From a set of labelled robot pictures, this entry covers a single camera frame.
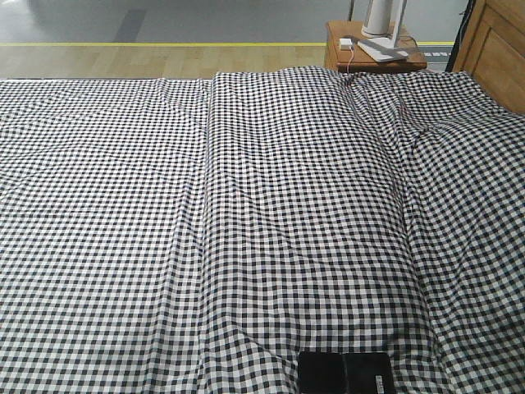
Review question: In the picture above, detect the black foldable smartphone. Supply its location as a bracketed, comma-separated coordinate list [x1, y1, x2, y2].
[298, 352, 396, 394]

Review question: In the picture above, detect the white charger adapter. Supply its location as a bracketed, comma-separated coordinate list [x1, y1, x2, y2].
[339, 37, 354, 51]

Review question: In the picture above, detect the black white checkered bedsheet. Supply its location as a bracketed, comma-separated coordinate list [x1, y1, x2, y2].
[1, 66, 524, 393]

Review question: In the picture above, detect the wooden bedside table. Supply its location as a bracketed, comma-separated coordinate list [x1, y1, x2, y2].
[324, 20, 428, 74]

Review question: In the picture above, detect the wooden headboard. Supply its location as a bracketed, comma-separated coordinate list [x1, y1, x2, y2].
[453, 0, 524, 114]

